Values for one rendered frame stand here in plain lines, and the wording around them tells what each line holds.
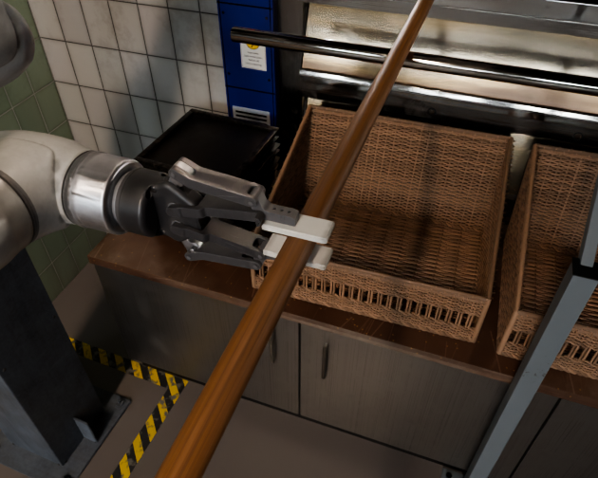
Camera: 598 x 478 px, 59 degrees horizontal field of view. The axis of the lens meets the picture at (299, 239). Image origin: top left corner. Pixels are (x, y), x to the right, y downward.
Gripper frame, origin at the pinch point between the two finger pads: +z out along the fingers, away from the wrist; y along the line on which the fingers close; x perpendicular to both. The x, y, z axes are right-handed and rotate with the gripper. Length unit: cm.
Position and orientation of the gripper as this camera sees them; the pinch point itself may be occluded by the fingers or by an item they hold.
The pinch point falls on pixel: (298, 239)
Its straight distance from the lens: 55.4
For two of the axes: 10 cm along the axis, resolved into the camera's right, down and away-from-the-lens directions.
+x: -3.3, 6.4, -6.9
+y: 0.0, 7.3, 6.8
